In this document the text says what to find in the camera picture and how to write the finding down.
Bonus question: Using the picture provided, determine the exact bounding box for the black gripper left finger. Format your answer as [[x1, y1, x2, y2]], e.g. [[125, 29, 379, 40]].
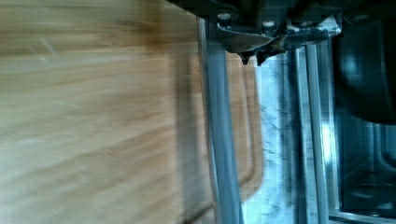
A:
[[238, 51, 254, 65]]

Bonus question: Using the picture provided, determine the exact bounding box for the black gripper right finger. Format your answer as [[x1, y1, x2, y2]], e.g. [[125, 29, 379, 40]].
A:
[[256, 51, 276, 66]]

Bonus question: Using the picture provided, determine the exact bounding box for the silver toaster oven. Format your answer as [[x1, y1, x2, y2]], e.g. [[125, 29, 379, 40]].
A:
[[323, 18, 396, 224]]

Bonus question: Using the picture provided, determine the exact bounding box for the black pan inside oven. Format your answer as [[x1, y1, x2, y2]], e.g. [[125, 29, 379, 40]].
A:
[[332, 20, 396, 125]]

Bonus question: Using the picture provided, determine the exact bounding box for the bamboo cutting board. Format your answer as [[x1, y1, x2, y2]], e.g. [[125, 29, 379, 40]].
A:
[[0, 3, 265, 224]]

